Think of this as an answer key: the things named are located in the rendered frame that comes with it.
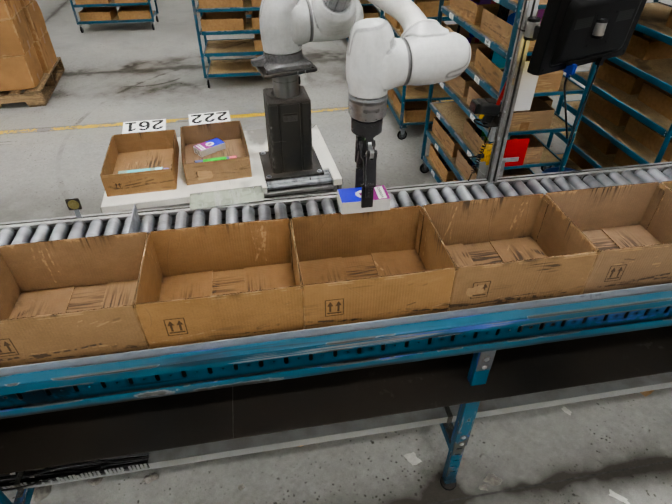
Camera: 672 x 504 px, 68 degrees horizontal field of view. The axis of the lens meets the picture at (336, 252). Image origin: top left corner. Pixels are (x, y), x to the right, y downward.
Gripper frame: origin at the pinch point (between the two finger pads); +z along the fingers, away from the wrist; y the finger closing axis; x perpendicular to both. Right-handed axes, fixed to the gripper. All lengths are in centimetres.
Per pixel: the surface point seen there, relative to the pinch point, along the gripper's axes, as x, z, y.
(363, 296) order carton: -3.9, 18.1, 21.1
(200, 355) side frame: -45, 26, 26
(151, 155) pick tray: -76, 41, -111
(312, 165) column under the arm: -3, 39, -86
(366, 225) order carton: 3.1, 17.4, -7.8
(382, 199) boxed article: 4.2, 1.3, 3.4
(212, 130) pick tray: -47, 36, -122
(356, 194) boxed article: -2.0, 1.3, 0.0
